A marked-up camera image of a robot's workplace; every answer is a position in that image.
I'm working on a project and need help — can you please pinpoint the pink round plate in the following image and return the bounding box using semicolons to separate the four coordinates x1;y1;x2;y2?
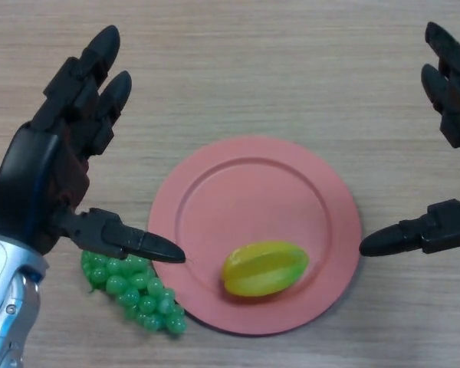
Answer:
147;137;363;337

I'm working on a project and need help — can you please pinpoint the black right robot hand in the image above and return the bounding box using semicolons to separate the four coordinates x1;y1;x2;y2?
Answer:
358;21;460;258

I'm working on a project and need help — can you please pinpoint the yellow starfruit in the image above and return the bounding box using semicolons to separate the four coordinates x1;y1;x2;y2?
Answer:
221;240;311;298

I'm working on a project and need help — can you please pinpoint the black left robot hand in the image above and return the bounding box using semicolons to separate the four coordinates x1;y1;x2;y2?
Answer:
0;25;187;264

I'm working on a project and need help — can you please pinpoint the green grape bunch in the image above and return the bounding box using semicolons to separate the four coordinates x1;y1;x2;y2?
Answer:
80;249;189;335

